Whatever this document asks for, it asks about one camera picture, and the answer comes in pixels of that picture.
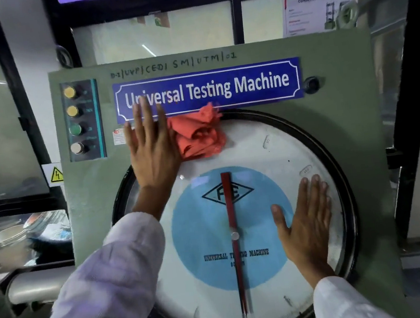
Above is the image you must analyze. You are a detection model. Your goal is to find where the person's left hand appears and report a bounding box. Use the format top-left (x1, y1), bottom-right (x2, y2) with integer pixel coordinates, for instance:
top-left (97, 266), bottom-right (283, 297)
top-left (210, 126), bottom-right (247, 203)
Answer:
top-left (120, 92), bottom-right (186, 195)

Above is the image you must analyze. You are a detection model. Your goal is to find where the person's right hand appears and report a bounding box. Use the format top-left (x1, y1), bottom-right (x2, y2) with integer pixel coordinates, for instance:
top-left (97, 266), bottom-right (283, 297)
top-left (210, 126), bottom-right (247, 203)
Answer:
top-left (268, 173), bottom-right (340, 282)

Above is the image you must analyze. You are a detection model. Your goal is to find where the red cleaning cloth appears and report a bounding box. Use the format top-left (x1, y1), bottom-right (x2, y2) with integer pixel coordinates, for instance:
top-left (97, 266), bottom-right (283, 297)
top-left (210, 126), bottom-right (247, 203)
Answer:
top-left (166, 101), bottom-right (229, 163)

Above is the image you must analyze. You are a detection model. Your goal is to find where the person's left forearm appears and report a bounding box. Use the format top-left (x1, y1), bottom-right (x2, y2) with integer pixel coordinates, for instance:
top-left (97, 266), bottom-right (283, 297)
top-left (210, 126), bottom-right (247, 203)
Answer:
top-left (0, 182), bottom-right (193, 318)

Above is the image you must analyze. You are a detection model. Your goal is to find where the person's right forearm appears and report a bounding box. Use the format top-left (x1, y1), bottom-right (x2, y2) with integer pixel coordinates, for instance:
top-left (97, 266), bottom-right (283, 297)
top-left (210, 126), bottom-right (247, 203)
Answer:
top-left (299, 253), bottom-right (399, 318)

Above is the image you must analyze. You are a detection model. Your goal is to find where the small red white sticker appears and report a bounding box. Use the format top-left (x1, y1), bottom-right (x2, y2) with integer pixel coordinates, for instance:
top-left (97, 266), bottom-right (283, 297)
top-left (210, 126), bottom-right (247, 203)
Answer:
top-left (112, 128), bottom-right (127, 146)

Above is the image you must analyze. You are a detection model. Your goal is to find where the black button panel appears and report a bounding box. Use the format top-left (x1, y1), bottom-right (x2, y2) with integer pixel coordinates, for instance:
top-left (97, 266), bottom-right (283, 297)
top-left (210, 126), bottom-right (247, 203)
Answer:
top-left (59, 78), bottom-right (108, 163)

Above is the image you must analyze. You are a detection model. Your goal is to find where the red dial pointer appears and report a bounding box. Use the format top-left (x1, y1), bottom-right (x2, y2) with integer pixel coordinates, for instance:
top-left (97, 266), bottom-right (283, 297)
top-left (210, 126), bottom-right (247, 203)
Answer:
top-left (220, 171), bottom-right (251, 318)

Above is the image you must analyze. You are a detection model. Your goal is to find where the round white dial gauge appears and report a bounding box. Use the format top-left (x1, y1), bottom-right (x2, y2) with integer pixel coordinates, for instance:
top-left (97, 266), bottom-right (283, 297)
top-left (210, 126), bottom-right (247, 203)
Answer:
top-left (100, 96), bottom-right (371, 318)

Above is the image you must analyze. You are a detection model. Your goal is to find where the green testing machine cabinet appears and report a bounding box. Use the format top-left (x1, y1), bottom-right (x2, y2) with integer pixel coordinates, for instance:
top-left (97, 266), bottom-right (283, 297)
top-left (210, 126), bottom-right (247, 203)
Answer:
top-left (47, 26), bottom-right (411, 318)

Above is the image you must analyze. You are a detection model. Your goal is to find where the blue nameplate sign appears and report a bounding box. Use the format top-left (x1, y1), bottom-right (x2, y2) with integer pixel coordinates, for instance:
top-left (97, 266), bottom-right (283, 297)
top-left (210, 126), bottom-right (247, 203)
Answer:
top-left (111, 57), bottom-right (306, 125)

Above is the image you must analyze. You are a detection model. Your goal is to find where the yellow electrical warning sticker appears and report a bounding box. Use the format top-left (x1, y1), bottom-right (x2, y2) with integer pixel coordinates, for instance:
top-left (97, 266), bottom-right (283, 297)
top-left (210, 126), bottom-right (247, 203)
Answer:
top-left (41, 162), bottom-right (65, 189)

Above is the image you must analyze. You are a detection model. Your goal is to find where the small sticker on glass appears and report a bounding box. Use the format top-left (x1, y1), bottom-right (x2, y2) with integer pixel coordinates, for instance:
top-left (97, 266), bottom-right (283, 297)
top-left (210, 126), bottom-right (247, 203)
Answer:
top-left (153, 11), bottom-right (171, 30)

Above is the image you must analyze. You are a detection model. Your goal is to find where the dark lifting eye bolt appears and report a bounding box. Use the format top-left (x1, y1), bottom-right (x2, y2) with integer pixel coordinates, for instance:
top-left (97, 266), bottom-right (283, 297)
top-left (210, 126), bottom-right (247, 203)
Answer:
top-left (55, 43), bottom-right (74, 70)

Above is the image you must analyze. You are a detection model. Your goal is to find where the black round knob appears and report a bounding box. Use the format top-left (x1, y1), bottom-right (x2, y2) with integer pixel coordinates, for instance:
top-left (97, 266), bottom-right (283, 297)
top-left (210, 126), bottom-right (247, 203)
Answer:
top-left (301, 75), bottom-right (322, 96)

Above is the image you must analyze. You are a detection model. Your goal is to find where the metal bowl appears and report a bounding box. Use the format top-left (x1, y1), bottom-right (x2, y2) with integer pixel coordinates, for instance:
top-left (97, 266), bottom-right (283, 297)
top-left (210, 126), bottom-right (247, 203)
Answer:
top-left (0, 209), bottom-right (75, 273)

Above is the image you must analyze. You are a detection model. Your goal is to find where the green lifting eye bolt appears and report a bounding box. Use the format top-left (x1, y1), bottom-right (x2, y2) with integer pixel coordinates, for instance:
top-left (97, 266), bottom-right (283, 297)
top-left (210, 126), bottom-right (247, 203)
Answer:
top-left (333, 0), bottom-right (362, 31)

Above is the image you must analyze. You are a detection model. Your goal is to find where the white paper poster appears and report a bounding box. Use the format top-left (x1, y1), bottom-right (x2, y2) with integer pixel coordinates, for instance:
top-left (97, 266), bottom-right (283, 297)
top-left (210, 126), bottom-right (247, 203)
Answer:
top-left (278, 0), bottom-right (365, 39)

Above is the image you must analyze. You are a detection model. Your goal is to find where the black window frame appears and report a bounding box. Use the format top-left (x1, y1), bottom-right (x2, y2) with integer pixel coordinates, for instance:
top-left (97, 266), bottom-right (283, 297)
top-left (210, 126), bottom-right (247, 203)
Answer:
top-left (0, 0), bottom-right (420, 291)

